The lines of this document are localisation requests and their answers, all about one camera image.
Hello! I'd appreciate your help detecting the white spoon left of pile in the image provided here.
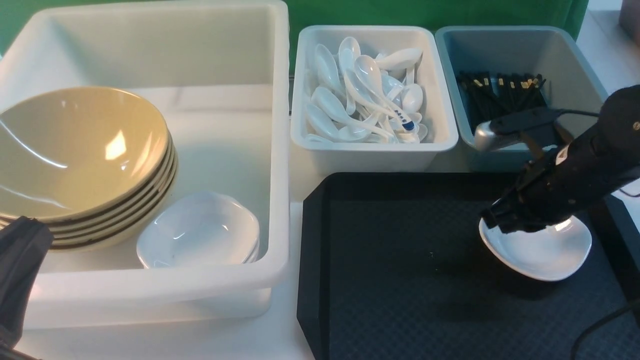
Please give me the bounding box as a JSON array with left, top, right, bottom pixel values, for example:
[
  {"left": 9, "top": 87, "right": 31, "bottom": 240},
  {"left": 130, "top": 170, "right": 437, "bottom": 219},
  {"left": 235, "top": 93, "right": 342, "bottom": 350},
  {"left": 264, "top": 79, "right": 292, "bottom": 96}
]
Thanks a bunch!
[{"left": 314, "top": 43, "right": 346, "bottom": 99}]

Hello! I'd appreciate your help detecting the white spoon bin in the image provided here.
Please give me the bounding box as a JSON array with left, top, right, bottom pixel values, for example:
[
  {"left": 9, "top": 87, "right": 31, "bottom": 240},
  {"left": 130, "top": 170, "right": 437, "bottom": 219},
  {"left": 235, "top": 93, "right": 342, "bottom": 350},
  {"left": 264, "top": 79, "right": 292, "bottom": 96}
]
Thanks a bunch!
[{"left": 290, "top": 25, "right": 459, "bottom": 175}]

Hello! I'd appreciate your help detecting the stacked tan bowl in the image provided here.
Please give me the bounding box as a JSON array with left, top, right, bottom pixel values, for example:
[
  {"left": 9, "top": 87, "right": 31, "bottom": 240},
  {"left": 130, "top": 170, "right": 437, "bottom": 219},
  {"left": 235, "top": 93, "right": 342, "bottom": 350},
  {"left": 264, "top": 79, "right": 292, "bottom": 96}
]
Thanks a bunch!
[
  {"left": 48, "top": 146, "right": 176, "bottom": 240},
  {"left": 49, "top": 168, "right": 179, "bottom": 253},
  {"left": 51, "top": 157, "right": 179, "bottom": 251},
  {"left": 1, "top": 130, "right": 176, "bottom": 241}
]

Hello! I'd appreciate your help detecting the large white plastic tub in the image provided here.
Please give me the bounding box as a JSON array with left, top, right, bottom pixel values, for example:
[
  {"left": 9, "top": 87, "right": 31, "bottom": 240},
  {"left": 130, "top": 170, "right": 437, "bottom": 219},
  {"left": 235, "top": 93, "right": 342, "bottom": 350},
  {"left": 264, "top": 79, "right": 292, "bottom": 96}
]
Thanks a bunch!
[{"left": 1, "top": 0, "right": 290, "bottom": 330}]

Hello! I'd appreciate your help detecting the grey-blue chopstick bin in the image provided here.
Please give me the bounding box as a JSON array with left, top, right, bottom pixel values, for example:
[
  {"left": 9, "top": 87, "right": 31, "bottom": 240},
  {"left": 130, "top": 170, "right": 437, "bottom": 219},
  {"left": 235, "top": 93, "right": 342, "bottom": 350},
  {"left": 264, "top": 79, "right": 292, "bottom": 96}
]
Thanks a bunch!
[{"left": 435, "top": 26, "right": 608, "bottom": 173}]

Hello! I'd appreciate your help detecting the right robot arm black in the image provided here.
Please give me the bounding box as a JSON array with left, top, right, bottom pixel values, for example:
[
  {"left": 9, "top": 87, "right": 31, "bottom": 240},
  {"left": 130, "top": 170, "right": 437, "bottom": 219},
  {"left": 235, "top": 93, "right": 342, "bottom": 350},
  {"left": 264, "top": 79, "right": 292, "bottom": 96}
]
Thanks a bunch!
[{"left": 474, "top": 85, "right": 640, "bottom": 234}]

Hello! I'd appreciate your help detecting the white spoon of pile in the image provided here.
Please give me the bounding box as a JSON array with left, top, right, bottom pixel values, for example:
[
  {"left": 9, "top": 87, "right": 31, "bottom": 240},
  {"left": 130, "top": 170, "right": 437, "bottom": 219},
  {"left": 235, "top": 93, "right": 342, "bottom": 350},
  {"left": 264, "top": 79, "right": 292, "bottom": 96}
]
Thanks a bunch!
[
  {"left": 375, "top": 48, "right": 423, "bottom": 71},
  {"left": 314, "top": 43, "right": 346, "bottom": 99}
]

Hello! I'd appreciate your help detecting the black chopsticks pile in bin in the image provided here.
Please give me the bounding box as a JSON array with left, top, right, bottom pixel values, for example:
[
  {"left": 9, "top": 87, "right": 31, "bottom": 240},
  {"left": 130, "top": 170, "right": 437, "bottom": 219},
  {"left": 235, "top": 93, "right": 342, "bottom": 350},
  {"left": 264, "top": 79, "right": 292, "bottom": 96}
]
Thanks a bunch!
[{"left": 455, "top": 71, "right": 549, "bottom": 135}]

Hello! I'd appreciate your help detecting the top stacked tan bowl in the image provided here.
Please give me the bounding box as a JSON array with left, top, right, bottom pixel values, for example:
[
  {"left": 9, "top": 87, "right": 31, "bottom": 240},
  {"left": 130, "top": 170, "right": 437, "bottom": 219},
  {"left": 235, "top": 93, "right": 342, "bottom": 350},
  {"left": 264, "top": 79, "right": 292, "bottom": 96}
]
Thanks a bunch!
[{"left": 1, "top": 130, "right": 176, "bottom": 241}]

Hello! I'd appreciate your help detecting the white spoon top of pile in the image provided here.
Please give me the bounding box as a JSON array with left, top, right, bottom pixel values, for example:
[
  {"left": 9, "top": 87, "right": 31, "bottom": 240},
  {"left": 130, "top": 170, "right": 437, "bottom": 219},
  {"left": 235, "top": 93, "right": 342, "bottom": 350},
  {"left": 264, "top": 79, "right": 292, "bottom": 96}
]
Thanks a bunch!
[{"left": 375, "top": 48, "right": 423, "bottom": 71}]

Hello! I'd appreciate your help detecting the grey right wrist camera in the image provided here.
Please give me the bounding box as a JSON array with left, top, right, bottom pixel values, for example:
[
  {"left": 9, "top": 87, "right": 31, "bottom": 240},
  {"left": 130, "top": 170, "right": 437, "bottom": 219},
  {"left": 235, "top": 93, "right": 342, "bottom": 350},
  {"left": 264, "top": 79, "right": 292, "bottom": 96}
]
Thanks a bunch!
[{"left": 474, "top": 107, "right": 574, "bottom": 157}]

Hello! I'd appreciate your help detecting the white spoon blue print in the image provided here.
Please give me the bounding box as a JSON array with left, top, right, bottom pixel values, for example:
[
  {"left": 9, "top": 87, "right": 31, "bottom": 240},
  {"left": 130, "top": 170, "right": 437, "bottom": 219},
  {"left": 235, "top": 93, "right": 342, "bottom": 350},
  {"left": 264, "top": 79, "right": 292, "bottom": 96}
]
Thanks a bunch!
[{"left": 354, "top": 55, "right": 415, "bottom": 133}]

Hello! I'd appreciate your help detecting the left robot arm dark grey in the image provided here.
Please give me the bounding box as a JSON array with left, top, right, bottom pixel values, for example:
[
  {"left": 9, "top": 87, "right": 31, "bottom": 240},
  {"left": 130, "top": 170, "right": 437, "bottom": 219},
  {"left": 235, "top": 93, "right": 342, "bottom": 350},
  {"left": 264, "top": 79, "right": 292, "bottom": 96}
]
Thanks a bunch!
[{"left": 0, "top": 216, "right": 54, "bottom": 360}]

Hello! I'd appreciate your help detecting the black serving tray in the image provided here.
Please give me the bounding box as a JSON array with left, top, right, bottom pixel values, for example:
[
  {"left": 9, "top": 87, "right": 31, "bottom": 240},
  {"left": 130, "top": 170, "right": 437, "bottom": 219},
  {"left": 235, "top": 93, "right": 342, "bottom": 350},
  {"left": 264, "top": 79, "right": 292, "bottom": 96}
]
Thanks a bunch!
[{"left": 297, "top": 172, "right": 639, "bottom": 360}]

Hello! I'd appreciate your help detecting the tan noodle bowl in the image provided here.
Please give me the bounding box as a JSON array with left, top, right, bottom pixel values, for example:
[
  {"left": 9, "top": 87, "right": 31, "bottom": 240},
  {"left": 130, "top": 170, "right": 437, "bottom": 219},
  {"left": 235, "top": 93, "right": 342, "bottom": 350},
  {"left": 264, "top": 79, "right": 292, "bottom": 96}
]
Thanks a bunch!
[{"left": 0, "top": 86, "right": 170, "bottom": 221}]

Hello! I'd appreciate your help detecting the white dish in tub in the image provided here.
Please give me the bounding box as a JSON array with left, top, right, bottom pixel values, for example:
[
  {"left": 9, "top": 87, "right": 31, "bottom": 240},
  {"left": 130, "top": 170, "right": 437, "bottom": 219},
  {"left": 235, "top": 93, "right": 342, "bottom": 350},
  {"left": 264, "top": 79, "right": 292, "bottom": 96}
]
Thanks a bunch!
[{"left": 136, "top": 191, "right": 260, "bottom": 269}]

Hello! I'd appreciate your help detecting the bottom stacked tan bowl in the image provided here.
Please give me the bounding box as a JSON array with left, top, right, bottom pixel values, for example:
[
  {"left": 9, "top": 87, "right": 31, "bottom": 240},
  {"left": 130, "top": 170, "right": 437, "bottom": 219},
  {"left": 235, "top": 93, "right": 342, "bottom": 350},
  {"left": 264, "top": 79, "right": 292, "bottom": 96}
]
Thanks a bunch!
[{"left": 49, "top": 168, "right": 179, "bottom": 253}]

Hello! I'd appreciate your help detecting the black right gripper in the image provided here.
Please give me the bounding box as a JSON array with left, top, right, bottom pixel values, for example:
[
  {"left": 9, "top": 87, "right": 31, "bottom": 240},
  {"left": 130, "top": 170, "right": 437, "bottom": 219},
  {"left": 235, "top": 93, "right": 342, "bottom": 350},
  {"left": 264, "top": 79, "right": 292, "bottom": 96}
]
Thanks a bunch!
[{"left": 480, "top": 135, "right": 639, "bottom": 234}]

